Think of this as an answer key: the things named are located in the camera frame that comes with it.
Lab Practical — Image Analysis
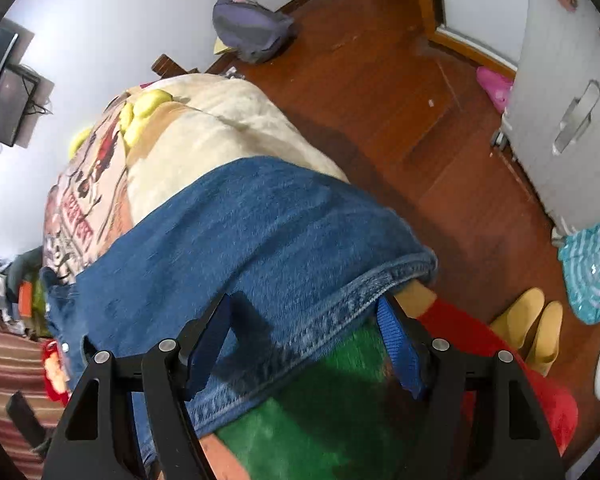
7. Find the blue denim garment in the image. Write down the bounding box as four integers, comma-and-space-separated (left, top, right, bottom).
40, 156, 438, 466

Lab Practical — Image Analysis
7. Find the wall-mounted screen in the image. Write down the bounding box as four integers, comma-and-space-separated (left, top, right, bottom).
0, 19, 56, 161

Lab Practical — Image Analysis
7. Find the yellow slipper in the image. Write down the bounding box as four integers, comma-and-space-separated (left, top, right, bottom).
525, 301, 564, 377
490, 287, 545, 353

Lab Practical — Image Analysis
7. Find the red and green fleece blanket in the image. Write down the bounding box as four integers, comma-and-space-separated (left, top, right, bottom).
200, 285, 578, 480

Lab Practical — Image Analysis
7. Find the wooden furniture piece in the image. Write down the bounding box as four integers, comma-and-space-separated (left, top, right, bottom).
151, 54, 201, 78

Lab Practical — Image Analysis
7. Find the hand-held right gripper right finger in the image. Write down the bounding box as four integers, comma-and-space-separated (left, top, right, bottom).
377, 292, 568, 480

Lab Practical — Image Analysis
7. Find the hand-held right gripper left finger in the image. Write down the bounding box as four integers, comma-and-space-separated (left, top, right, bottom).
42, 292, 233, 480

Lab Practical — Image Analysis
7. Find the pink slipper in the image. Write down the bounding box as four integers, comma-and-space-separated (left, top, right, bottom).
476, 66, 515, 113

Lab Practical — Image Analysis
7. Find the purple backpack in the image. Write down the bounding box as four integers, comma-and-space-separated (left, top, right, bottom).
212, 0, 296, 65

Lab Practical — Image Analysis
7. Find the red fuzzy garment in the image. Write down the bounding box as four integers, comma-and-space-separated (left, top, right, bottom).
41, 340, 72, 403

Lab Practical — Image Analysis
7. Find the teal patterned cloth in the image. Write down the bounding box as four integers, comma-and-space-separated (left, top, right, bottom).
558, 215, 600, 325

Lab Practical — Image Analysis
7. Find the pile of mixed clothes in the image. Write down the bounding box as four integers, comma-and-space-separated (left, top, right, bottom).
0, 247, 48, 338

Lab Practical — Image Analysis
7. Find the wooden door frame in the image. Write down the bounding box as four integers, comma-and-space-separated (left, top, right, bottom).
410, 0, 518, 68

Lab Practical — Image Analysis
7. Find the white cabinet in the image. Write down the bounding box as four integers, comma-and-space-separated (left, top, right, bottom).
500, 0, 600, 233

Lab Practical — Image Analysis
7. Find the striped fabric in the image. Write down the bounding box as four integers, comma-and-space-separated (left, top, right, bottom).
0, 305, 66, 480

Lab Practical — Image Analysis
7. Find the printed blanket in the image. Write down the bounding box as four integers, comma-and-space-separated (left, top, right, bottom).
42, 74, 351, 286

